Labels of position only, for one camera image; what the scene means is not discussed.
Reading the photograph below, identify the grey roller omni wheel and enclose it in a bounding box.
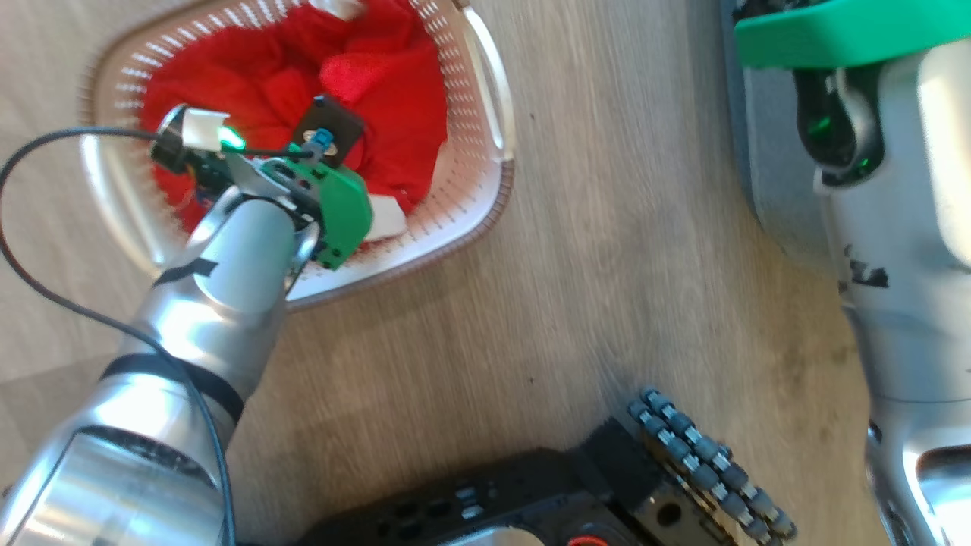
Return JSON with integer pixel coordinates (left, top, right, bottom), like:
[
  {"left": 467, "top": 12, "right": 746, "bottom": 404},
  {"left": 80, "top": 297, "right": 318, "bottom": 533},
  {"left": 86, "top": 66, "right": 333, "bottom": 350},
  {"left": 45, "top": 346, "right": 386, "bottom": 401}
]
[{"left": 627, "top": 388, "right": 797, "bottom": 544}]

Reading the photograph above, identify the white plastic laundry basket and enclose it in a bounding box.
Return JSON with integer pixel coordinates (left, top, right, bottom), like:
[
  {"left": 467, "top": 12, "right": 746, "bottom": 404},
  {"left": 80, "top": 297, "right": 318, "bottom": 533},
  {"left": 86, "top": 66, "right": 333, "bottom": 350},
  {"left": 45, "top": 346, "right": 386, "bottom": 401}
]
[{"left": 78, "top": 0, "right": 517, "bottom": 312}]

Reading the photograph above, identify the grey sofa seat module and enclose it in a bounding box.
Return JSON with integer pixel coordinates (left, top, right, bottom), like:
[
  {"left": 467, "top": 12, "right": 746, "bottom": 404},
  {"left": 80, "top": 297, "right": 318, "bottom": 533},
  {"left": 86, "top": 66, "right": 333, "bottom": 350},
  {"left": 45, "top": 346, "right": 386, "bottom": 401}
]
[{"left": 721, "top": 0, "right": 847, "bottom": 274}]

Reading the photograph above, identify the red garment with white trim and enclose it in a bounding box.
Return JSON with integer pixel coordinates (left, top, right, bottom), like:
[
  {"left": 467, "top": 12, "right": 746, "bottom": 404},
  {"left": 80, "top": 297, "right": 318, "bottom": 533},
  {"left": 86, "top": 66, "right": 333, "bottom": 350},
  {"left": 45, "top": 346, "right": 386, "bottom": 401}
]
[{"left": 139, "top": 0, "right": 450, "bottom": 243}]

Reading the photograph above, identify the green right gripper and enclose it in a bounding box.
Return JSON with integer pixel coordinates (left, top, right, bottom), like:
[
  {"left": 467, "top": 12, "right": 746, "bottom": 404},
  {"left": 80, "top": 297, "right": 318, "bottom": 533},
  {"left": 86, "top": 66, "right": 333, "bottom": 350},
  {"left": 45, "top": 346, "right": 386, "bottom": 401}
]
[{"left": 734, "top": 0, "right": 971, "bottom": 71}]

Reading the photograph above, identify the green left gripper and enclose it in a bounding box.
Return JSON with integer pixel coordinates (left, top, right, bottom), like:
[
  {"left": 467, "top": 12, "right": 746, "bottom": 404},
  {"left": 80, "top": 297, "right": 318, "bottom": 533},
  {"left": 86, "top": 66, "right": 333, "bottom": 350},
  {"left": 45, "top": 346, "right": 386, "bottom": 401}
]
[{"left": 282, "top": 158, "right": 375, "bottom": 271}]

